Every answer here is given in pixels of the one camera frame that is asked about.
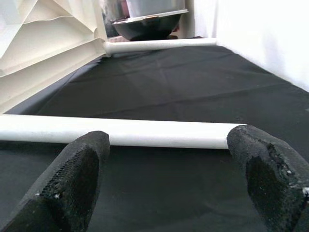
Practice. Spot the clear plastic storage box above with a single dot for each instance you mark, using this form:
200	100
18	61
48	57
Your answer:
154	6

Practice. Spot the black wok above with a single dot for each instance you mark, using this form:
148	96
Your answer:
144	29

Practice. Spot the white plastic table leg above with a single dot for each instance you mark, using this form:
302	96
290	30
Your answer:
157	135
157	46

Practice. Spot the white plastic table top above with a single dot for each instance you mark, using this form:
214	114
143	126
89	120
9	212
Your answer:
48	48

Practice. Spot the black tablecloth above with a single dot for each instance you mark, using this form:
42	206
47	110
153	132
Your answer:
169	84

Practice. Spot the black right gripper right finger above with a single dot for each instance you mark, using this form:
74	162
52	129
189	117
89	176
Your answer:
277	183

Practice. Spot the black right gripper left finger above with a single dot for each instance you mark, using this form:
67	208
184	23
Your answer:
60	191

